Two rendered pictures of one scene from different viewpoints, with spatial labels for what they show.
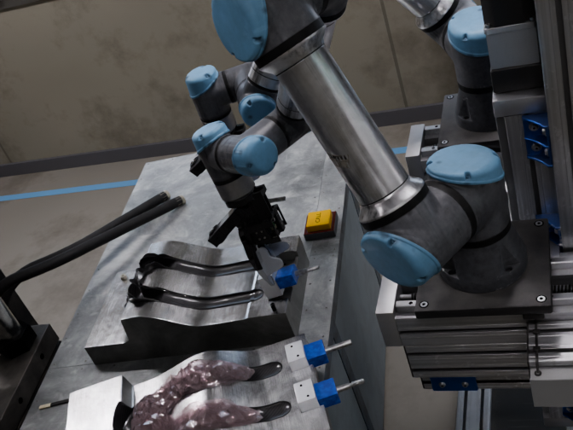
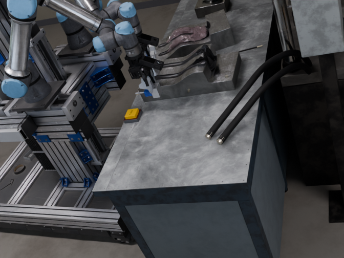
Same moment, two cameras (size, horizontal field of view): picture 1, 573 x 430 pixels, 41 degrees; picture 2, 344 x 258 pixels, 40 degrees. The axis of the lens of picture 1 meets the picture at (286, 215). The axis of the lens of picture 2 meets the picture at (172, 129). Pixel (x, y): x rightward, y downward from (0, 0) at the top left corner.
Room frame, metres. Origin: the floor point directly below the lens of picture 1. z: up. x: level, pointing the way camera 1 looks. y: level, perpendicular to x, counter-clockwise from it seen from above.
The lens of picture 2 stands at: (3.60, 0.39, 2.10)
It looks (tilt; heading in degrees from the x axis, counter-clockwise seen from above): 35 degrees down; 189
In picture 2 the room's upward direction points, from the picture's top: 23 degrees counter-clockwise
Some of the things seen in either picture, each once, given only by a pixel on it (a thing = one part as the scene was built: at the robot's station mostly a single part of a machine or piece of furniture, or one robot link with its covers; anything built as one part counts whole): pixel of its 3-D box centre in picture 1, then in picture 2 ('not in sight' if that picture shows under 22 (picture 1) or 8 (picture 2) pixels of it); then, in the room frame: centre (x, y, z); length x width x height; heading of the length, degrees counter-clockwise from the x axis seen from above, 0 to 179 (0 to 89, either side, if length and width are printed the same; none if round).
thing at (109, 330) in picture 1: (193, 293); (189, 70); (1.44, 0.27, 0.87); 0.50 x 0.26 x 0.14; 70
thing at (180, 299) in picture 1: (191, 279); (183, 62); (1.42, 0.26, 0.92); 0.35 x 0.16 x 0.09; 70
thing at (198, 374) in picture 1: (189, 401); (185, 34); (1.08, 0.30, 0.90); 0.26 x 0.18 x 0.08; 88
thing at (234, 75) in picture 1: (251, 82); (106, 40); (1.59, -0.03, 1.25); 0.11 x 0.11 x 0.08; 87
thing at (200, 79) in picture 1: (209, 92); (126, 35); (1.61, 0.07, 1.25); 0.09 x 0.08 x 0.11; 87
